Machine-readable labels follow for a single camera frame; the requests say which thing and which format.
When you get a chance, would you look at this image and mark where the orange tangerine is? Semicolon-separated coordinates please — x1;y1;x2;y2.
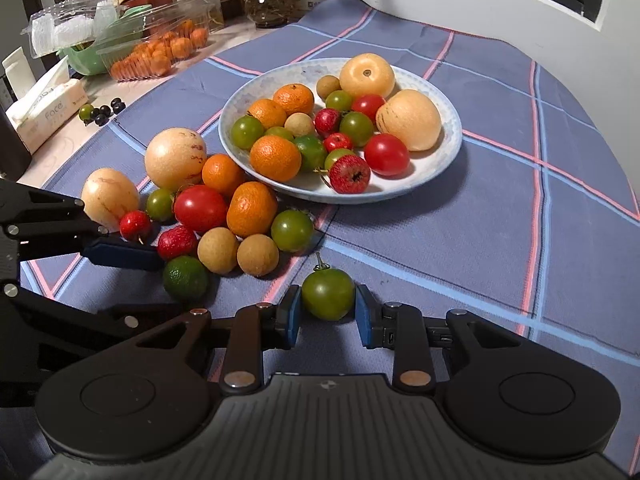
272;84;314;116
250;136;302;183
202;153;246;198
247;99;288;130
227;181;278;238

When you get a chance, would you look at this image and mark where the clear plastic container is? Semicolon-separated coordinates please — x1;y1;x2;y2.
22;0;122;58

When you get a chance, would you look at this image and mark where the white ceramic plate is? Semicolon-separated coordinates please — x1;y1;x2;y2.
218;58;462;205

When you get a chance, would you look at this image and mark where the large beige melon fruit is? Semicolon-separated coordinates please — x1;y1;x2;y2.
375;89;442;152

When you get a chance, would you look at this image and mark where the clear box of tangerines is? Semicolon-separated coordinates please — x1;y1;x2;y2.
94;0;209;82

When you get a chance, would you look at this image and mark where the dark green lime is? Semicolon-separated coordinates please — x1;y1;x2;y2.
163;256;208;300

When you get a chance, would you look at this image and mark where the brown longan fruit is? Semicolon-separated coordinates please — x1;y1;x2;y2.
198;226;239;275
236;234;279;278

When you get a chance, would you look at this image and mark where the green tomato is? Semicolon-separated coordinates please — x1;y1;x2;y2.
302;252;356;322
271;209;314;252

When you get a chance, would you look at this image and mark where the green bowl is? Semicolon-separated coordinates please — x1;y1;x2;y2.
58;4;152;76

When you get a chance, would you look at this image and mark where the tissue pack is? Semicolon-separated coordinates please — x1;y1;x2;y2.
6;56;88;155

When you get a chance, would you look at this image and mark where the red hawthorn berry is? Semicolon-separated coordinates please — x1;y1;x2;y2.
329;155;371;194

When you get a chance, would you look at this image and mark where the dark grapes cluster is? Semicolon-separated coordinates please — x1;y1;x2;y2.
89;98;126;127

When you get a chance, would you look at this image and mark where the blue plaid tablecloth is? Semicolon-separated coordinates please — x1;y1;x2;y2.
25;0;639;472

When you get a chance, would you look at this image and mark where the red tomato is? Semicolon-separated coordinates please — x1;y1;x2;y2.
174;184;228;235
363;133;410;177

